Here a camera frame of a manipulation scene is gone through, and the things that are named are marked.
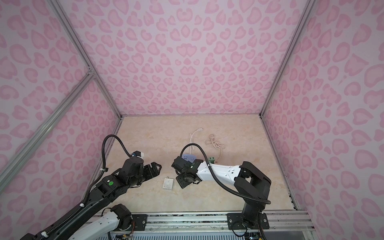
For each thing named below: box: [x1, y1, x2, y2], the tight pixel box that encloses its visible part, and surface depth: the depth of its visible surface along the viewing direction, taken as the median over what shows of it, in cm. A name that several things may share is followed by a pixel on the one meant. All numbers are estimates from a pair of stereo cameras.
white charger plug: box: [162, 176, 174, 190], surface depth 85 cm
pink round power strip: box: [205, 134, 226, 163], surface depth 103 cm
